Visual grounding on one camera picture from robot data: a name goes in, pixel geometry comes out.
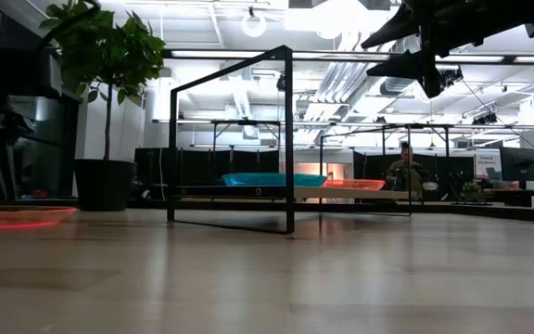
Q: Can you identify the small potted plant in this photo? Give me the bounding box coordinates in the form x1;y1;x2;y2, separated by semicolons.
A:
462;180;482;201

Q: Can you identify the black computer monitor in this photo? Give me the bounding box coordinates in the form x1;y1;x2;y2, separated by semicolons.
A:
500;147;534;183

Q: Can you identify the translucent orange plate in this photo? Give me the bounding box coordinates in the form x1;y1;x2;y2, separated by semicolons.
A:
322;178;387;192
0;205;79;232

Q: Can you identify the white ring light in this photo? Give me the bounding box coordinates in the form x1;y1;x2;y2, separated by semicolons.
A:
240;12;269;39

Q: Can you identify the black partition panel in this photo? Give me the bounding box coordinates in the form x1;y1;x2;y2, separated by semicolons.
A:
134;147;281;187

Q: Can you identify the person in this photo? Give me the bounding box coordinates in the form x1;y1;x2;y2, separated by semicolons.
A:
385;141;428;199

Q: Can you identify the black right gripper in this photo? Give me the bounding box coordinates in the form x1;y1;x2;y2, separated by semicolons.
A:
361;0;521;99

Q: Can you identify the white sign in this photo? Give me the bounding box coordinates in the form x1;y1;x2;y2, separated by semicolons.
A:
474;152;503;181

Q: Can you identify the wooden shelf with black frame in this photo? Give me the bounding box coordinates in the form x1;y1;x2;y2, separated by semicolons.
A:
167;45;413;236

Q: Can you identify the black overhead light beam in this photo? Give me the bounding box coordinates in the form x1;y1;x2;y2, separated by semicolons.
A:
162;48;534;65

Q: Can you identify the green leafy plant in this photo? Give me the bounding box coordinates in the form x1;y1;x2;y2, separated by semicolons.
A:
39;0;167;161

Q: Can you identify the translucent blue plate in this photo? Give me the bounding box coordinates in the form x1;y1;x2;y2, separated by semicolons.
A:
222;172;328;188

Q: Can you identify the dark background desk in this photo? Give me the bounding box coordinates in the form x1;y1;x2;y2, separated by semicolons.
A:
479;187;534;209

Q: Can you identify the black plant pot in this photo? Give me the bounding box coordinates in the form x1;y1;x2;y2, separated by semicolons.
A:
72;159;137;212

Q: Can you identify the black background rig frame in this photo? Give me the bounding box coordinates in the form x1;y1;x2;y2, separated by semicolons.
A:
210;119;283;161

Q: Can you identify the black metal rig frame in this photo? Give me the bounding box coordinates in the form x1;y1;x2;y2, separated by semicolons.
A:
127;198;534;225

